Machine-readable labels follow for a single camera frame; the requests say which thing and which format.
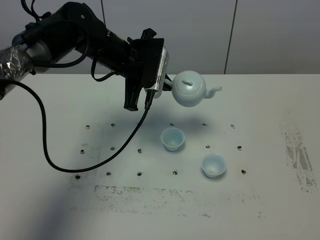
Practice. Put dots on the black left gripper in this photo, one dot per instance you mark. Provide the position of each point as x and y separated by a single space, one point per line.
141 72

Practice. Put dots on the light blue porcelain teapot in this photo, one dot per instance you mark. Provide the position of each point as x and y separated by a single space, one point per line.
189 88

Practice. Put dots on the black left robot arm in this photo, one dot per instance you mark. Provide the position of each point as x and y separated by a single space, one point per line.
73 33

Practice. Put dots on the far light blue teacup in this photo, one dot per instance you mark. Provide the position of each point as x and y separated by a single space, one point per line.
172 138

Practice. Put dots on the light blue teacup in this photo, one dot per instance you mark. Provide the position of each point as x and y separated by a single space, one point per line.
172 138
213 165

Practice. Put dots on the near light blue teacup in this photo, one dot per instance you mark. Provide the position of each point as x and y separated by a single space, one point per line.
213 165

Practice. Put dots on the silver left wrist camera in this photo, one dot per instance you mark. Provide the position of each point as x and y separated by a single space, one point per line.
160 74

